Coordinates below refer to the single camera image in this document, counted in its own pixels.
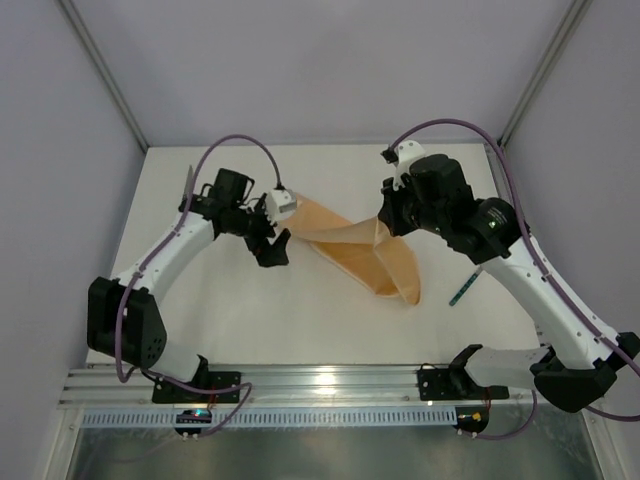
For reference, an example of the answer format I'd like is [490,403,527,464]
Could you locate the orange cloth napkin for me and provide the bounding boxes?
[283,195,422,306]

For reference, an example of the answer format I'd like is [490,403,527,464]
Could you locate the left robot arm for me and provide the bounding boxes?
[87,169,297,394]

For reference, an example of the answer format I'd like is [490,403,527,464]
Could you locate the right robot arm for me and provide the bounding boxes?
[378,150,639,413]

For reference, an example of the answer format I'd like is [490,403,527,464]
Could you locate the left small controller board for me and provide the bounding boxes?
[174,408,212,437]

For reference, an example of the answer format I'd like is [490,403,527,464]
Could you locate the right small connector board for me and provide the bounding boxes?
[454,407,490,436]

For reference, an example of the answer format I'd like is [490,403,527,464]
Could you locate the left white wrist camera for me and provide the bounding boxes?
[265,189,297,223]

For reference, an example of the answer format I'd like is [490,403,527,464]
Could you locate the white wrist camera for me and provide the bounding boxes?
[382,139,426,191]
[265,189,297,223]

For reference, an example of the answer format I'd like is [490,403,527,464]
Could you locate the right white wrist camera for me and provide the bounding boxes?
[382,139,426,191]

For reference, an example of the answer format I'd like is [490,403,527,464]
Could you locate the knife with green handle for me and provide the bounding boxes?
[182,165,195,200]

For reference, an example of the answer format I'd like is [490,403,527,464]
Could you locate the fork with green handle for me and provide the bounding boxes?
[448,267,483,307]

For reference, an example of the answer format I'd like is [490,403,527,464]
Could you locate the right side aluminium rail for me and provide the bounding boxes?
[484,143,510,200]

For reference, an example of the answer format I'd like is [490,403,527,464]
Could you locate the aluminium rail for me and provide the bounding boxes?
[58,364,533,408]
[484,143,510,200]

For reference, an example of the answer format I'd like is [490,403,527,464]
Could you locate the slotted grey cable duct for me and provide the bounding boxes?
[81,405,456,429]

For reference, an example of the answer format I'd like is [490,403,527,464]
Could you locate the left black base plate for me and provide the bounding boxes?
[152,368,241,404]

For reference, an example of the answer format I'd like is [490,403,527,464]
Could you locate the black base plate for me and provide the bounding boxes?
[152,368,241,404]
[416,364,510,401]

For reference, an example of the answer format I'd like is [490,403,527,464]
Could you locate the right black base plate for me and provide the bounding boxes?
[416,364,510,401]

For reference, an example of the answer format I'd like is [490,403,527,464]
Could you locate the aluminium front rail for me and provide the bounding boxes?
[58,364,533,408]

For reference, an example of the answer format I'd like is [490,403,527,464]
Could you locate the right aluminium frame post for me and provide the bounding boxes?
[498,0,593,147]

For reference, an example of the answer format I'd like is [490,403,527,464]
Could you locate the aluminium frame post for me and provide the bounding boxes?
[498,0,593,147]
[54,0,150,153]

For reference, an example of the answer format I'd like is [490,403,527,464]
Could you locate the left aluminium frame post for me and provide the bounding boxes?
[54,0,150,153]

